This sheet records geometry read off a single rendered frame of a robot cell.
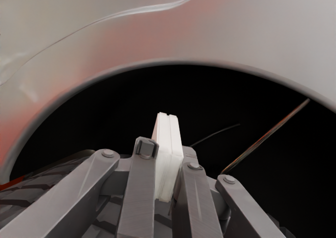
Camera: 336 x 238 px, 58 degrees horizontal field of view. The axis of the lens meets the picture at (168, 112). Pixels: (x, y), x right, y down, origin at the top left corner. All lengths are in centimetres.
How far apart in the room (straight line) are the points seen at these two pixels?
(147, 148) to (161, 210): 16
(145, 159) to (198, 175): 3
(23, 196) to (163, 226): 15
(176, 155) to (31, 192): 22
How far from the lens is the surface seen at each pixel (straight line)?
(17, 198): 35
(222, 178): 16
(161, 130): 19
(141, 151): 16
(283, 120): 71
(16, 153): 71
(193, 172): 16
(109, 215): 29
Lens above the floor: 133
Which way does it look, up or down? 23 degrees down
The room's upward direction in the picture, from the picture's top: 40 degrees clockwise
